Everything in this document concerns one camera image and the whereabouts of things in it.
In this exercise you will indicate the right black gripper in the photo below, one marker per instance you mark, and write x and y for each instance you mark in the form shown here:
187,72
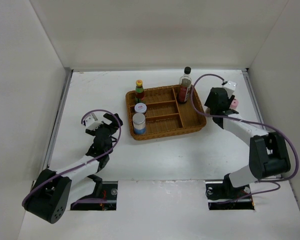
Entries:
208,103

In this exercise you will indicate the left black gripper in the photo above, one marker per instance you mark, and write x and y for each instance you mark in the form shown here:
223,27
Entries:
113,127

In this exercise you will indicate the pink-capped spice bottle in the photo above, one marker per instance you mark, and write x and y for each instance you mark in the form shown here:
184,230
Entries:
234,104

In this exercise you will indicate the silver-capped blue label shaker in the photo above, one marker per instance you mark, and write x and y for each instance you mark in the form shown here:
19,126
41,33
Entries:
139,123

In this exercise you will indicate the small jar white lid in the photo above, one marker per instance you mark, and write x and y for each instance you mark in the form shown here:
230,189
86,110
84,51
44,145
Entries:
140,108

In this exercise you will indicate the red sauce bottle green label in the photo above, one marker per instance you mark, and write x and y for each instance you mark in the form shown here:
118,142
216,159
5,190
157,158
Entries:
139,91

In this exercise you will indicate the tall dark soy sauce bottle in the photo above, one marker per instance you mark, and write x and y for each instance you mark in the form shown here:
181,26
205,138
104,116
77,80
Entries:
185,83

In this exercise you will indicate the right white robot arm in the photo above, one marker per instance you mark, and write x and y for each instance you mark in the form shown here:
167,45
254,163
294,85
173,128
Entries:
268,154

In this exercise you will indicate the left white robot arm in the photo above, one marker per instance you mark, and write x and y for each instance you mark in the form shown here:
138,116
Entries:
49,196

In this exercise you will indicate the woven wicker divided tray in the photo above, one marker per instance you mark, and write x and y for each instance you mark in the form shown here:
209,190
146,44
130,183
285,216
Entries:
165,117

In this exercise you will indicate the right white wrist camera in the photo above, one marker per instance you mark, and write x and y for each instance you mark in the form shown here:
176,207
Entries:
230,87

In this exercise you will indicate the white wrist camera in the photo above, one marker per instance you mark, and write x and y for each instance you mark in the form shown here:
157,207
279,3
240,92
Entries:
230,87
91,122

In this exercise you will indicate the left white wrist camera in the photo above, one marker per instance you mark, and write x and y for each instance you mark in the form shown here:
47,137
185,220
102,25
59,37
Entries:
91,122

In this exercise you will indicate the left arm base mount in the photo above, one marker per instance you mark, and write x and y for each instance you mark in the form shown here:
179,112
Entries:
93,194

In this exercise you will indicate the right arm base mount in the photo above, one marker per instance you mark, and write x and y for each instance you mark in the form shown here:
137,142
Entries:
220,199

